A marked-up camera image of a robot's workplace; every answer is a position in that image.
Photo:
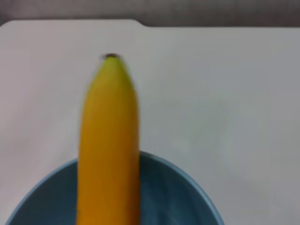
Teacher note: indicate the blue bowl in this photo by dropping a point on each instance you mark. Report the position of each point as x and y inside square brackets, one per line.
[175, 194]

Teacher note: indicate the yellow banana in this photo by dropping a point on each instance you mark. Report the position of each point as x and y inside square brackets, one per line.
[109, 140]

